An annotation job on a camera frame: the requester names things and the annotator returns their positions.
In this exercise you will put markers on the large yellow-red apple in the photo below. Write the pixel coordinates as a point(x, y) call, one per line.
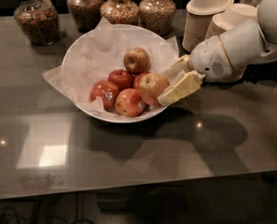
point(151, 86)

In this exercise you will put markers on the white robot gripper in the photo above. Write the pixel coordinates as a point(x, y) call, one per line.
point(209, 59)

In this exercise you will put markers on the back stack of paper bowls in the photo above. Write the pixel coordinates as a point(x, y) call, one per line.
point(198, 19)

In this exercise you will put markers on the white paper liner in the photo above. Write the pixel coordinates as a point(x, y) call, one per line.
point(97, 50)

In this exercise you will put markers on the red apple with sticker front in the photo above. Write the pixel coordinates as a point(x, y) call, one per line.
point(129, 103)

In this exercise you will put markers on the red apple with sticker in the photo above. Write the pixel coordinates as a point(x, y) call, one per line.
point(107, 90)
point(129, 103)

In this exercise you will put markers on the dark red apple middle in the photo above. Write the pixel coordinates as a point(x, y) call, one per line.
point(122, 78)

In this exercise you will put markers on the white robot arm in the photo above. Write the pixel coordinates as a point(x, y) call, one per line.
point(256, 41)

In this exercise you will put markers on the glass jar of cereal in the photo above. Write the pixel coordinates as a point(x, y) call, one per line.
point(157, 15)
point(85, 13)
point(120, 12)

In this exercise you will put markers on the red apple with sticker left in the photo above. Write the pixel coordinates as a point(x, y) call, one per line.
point(107, 90)

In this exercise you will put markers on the glass jar of granola left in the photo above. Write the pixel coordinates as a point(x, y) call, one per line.
point(39, 21)

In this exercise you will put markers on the white ceramic bowl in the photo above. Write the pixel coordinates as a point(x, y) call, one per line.
point(79, 78)

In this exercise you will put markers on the yellowish apple at back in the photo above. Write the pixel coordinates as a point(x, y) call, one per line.
point(136, 61)

